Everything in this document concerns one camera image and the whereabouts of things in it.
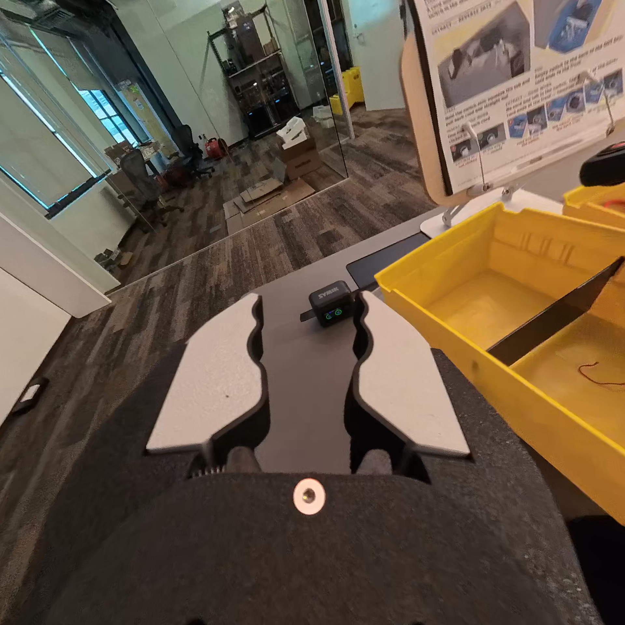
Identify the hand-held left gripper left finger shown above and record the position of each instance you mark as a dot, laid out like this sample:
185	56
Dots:
210	381

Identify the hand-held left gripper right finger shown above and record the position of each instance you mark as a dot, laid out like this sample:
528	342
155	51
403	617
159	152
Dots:
410	390

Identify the yellow plastic bin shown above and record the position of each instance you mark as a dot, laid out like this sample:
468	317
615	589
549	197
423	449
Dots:
586	200
488	293

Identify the small black device green lights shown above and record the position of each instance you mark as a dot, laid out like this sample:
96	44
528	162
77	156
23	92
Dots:
332	305

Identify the printed instruction poster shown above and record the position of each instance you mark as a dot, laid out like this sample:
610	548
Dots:
488	97

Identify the black bin divider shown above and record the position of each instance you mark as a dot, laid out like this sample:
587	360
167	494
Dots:
551	317

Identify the thin red twist tie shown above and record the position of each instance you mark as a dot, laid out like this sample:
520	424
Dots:
581	369

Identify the flattened cardboard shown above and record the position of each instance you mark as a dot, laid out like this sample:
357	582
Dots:
268	200

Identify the grey office chair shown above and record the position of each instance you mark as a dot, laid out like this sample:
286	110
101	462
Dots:
136	171

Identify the red floor blower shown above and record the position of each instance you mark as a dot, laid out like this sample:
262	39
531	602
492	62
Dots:
213	148

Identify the black office chair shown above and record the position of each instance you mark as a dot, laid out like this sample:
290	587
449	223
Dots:
188	141

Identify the small cardboard box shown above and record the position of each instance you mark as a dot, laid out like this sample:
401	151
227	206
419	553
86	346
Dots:
117	152

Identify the white open box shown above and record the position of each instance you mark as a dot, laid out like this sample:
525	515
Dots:
291	133

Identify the stack of yellow bins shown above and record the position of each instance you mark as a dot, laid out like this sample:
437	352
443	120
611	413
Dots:
352	85

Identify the window with blinds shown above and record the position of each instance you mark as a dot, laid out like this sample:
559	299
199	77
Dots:
39	161

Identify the metal shelf rack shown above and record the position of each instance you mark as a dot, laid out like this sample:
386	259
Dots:
254	88

